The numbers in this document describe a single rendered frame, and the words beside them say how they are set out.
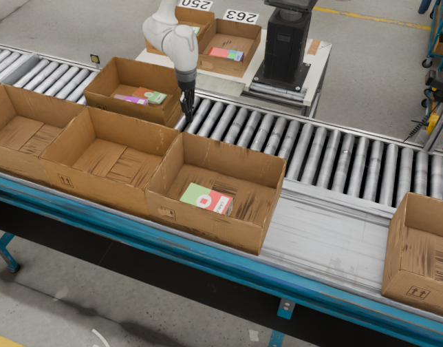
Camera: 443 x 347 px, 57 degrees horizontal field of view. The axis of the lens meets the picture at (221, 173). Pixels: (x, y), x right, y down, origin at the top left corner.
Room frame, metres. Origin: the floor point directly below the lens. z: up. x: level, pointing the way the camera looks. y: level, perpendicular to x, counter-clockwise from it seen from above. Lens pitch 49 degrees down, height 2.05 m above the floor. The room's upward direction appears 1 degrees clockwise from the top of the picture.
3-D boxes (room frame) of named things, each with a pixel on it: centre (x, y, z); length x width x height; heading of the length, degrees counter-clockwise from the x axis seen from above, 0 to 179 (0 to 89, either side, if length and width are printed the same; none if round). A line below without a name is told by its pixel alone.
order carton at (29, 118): (1.13, 0.75, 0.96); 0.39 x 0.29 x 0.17; 70
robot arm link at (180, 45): (1.39, 0.16, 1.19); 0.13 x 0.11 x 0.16; 42
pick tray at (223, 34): (2.03, -0.03, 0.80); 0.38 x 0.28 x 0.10; 162
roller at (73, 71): (1.67, 0.89, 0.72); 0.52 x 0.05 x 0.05; 160
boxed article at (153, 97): (1.63, 0.36, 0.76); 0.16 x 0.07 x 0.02; 65
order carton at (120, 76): (1.54, 0.39, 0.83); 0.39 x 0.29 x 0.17; 72
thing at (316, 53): (2.06, -0.08, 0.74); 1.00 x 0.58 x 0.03; 70
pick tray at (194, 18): (2.17, 0.24, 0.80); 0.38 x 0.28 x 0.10; 162
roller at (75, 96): (1.62, 0.77, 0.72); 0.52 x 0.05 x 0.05; 160
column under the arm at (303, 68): (1.85, -0.32, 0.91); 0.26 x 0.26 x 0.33; 70
